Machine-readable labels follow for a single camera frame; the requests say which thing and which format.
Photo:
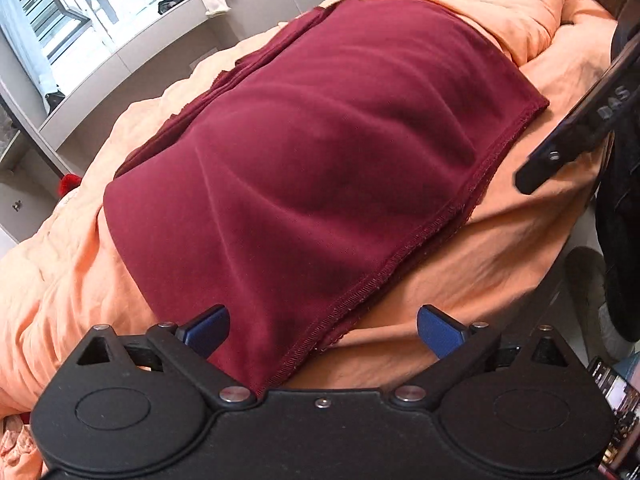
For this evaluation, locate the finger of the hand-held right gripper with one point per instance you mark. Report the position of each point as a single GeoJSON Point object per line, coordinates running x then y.
{"type": "Point", "coordinates": [547, 162]}

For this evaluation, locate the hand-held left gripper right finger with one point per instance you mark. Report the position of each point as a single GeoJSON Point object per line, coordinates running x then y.
{"type": "Point", "coordinates": [437, 330]}

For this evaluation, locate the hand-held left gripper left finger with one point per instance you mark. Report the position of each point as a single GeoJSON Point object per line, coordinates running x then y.
{"type": "Point", "coordinates": [207, 327]}

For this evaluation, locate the maroon cloth garment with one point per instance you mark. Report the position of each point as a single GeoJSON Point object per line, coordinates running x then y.
{"type": "Point", "coordinates": [320, 170]}

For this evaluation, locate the orange duvet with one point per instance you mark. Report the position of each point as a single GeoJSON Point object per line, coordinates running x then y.
{"type": "Point", "coordinates": [510, 255]}

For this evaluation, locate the person's dark pants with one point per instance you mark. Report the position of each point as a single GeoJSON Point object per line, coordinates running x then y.
{"type": "Point", "coordinates": [622, 230]}

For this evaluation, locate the grey slipper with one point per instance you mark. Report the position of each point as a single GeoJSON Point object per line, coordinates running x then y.
{"type": "Point", "coordinates": [590, 300]}

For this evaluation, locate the red plush toy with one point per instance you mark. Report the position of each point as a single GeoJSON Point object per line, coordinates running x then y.
{"type": "Point", "coordinates": [69, 184]}

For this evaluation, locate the pink lace garment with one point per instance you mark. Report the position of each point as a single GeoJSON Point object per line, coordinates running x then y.
{"type": "Point", "coordinates": [15, 440]}

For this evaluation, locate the grey wardrobe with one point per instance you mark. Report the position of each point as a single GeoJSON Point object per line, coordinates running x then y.
{"type": "Point", "coordinates": [25, 185]}

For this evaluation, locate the grey window bench cabinet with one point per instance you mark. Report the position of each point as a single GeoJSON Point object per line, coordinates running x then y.
{"type": "Point", "coordinates": [150, 65]}

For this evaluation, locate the small black bag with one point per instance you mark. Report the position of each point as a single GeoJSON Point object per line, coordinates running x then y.
{"type": "Point", "coordinates": [54, 101]}

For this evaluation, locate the light blue curtain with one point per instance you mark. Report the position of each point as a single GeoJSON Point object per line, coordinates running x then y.
{"type": "Point", "coordinates": [27, 40]}

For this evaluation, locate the window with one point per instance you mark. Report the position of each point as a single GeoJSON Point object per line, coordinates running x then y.
{"type": "Point", "coordinates": [100, 5]}

